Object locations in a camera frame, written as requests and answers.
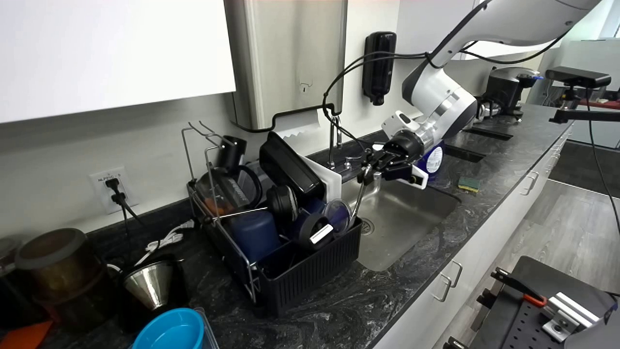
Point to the blue bowl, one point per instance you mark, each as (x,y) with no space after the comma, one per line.
(171,330)
(254,235)

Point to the orange flat item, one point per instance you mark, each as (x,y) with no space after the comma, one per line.
(22,336)

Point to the black cup white label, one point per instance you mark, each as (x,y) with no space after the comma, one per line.
(312,231)

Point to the black coffee maker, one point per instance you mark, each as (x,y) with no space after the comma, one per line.
(506,90)

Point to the white upper cabinet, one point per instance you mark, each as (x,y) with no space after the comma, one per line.
(97,51)

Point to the white paper towel sheet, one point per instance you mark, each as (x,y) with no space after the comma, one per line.
(324,117)

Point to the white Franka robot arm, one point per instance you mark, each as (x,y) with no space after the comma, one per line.
(446,98)

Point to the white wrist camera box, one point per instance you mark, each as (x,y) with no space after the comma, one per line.
(421,177)

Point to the white wall power outlet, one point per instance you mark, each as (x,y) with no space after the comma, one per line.
(99,195)

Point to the blue dish soap bottle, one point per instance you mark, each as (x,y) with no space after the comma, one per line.
(434,158)

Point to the black round lid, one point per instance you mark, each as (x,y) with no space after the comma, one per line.
(283,204)

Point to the black camera on stand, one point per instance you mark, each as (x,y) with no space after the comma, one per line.
(578,76)

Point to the stainless steel cup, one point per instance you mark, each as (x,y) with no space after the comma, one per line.
(152,284)

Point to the chrome gooseneck faucet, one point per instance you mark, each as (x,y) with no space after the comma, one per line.
(334,138)

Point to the green sponge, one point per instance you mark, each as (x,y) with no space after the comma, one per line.
(469,187)

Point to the black dish rack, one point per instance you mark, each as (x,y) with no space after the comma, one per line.
(310,272)

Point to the black counter mat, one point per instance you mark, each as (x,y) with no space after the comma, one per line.
(494,133)
(467,154)

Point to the clear glass lid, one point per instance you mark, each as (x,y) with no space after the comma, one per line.
(339,216)

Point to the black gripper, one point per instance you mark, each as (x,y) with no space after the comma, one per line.
(400,156)

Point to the black wall soap dispenser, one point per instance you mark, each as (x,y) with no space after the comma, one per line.
(378,65)

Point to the brown lidded canister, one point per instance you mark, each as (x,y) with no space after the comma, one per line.
(59,272)

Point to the steel paper towel dispenser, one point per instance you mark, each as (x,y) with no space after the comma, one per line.
(291,59)

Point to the black tray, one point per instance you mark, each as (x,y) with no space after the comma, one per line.
(291,167)

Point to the white plastic utensil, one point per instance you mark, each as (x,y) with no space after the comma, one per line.
(161,243)

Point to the glass carafe black lid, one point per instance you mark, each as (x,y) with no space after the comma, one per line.
(229,156)

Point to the silver metal bracket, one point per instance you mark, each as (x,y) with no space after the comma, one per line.
(572,317)

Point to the stainless steel sink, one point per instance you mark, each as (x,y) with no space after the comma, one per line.
(400,220)

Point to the black floor mat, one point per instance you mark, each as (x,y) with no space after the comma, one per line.
(584,167)

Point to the flat equipment platform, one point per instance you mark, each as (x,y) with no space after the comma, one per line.
(516,323)

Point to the white lower cabinets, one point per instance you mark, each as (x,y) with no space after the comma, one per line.
(477,259)

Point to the white rimmed flat board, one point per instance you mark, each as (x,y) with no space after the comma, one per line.
(330,185)

